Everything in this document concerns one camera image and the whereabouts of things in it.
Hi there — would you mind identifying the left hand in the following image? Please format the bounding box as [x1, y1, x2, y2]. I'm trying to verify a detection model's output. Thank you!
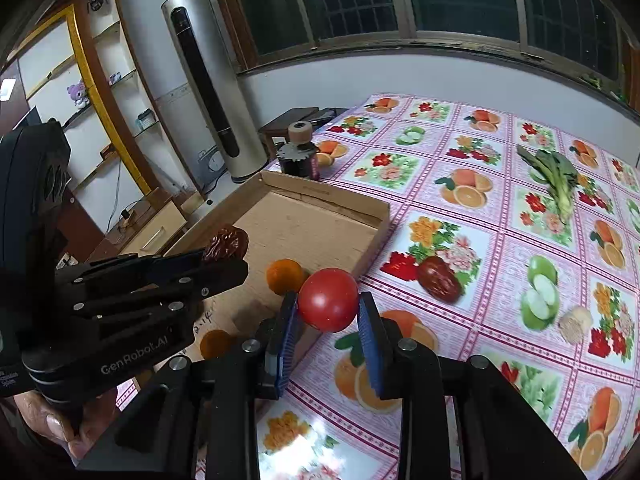
[12, 388, 119, 460]

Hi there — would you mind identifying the red tomato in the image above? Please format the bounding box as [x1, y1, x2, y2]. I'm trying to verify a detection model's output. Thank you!
[297, 268, 359, 333]

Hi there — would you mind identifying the window with green grille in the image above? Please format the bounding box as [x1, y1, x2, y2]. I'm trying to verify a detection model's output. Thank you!
[218, 0, 639, 107]

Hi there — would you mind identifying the black television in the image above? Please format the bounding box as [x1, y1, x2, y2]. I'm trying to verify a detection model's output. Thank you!
[1, 107, 42, 136]

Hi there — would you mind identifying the wooden tv cabinet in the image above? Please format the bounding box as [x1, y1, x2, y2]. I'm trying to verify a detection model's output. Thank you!
[54, 186, 206, 266]

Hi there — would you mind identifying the black jar with tape roll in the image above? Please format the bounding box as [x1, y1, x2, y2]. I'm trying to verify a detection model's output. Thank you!
[277, 122, 320, 181]

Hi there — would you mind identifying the wrinkled red jujube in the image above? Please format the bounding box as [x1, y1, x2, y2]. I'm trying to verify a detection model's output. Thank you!
[203, 224, 248, 261]

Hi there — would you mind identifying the dark red jujube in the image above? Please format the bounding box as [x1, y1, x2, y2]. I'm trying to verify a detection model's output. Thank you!
[416, 256, 462, 304]

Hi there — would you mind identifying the dark wooden stool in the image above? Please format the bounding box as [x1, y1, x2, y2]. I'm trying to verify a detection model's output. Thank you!
[257, 106, 352, 162]

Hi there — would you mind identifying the fruit pattern tablecloth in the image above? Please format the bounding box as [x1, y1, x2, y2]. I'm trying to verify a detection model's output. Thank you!
[114, 92, 640, 480]

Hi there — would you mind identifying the wall shelf unit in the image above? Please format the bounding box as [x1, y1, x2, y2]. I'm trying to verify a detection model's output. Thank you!
[8, 0, 166, 196]

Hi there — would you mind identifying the cardboard box tray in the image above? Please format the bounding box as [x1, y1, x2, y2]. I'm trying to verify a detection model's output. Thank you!
[167, 171, 390, 361]

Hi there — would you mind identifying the tower air conditioner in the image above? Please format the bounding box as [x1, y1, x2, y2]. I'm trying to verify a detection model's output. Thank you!
[162, 0, 269, 183]

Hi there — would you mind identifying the green broccoli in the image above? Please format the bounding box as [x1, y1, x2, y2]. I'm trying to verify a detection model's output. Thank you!
[516, 145, 578, 224]

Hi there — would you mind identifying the purple plush toy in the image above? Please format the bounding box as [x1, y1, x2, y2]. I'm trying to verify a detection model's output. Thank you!
[66, 80, 91, 110]

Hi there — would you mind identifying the small orange mandarin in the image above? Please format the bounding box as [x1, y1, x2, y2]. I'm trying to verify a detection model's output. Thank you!
[266, 259, 307, 296]

